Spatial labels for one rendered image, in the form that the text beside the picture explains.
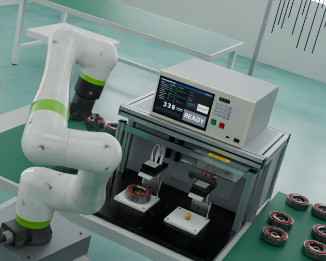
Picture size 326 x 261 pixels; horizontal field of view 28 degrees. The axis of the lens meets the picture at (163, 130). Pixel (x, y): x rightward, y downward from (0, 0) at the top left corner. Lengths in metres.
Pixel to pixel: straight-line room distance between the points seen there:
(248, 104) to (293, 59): 6.46
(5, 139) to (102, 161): 1.45
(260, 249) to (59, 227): 0.86
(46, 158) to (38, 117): 0.12
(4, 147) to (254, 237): 1.23
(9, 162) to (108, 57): 1.02
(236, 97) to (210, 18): 6.76
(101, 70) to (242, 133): 0.78
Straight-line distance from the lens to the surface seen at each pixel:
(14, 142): 3.20
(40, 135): 1.82
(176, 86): 2.75
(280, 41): 9.11
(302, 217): 3.16
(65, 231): 2.40
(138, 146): 3.04
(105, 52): 2.14
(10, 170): 2.93
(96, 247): 3.90
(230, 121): 2.69
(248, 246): 2.76
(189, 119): 2.76
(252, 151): 2.70
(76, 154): 1.82
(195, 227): 2.71
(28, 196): 2.21
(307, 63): 9.06
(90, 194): 2.09
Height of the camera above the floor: 2.07
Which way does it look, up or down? 21 degrees down
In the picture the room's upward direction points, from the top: 13 degrees clockwise
